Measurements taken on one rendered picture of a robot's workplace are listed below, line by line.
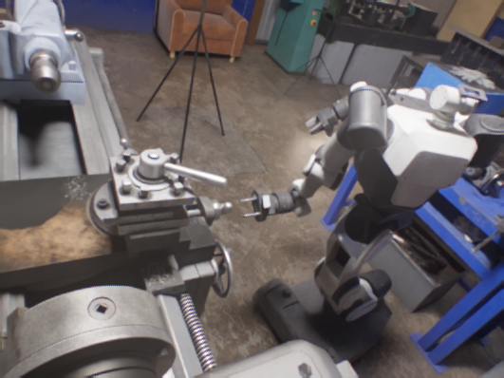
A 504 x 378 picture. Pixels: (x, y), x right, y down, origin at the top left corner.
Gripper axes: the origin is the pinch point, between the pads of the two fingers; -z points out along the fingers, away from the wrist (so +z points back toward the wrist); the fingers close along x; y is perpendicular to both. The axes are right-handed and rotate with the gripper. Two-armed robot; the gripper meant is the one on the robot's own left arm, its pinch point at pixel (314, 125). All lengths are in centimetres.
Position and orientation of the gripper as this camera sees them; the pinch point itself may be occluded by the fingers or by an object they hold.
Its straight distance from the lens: 163.3
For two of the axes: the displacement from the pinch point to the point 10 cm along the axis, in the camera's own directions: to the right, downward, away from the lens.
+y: 5.1, 6.4, 5.7
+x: 1.2, 6.1, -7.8
